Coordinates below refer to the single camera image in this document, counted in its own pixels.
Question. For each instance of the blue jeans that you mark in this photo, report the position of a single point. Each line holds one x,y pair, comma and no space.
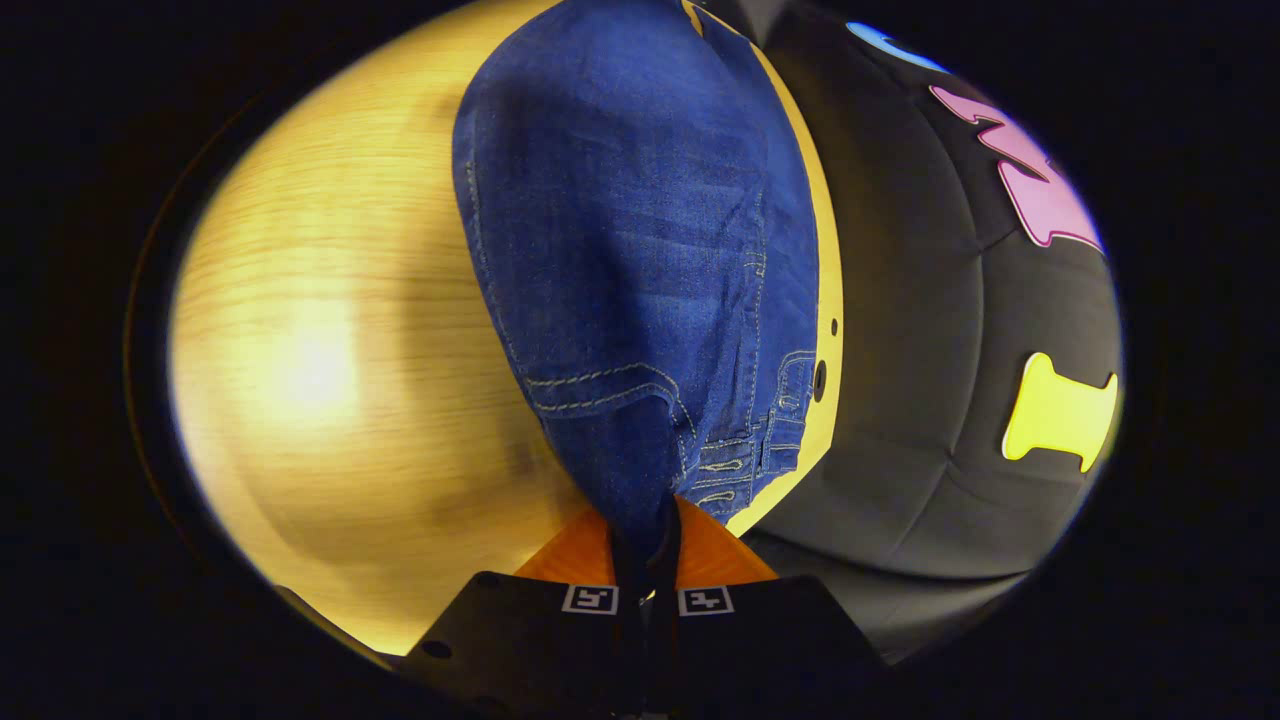
620,250

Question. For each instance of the black backdrop cloth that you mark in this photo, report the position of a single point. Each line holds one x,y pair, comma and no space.
900,350

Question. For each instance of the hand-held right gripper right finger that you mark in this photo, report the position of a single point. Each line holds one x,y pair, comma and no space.
760,640

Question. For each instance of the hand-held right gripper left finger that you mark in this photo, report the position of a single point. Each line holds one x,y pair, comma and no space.
540,640

